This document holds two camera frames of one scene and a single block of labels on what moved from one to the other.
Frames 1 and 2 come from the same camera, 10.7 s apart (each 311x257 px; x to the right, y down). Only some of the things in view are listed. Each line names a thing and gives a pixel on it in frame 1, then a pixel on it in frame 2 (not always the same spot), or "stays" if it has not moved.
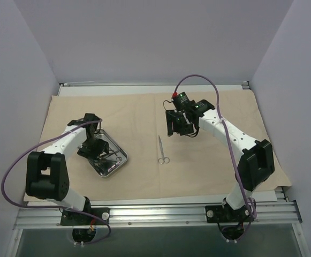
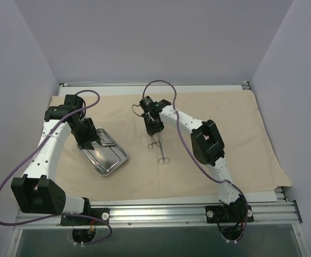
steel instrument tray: (106, 163) stays
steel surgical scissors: (162, 160) stays
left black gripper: (91, 151) -> (89, 136)
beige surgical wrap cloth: (213, 161) stays
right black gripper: (175, 126) -> (154, 128)
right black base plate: (218, 214) stays
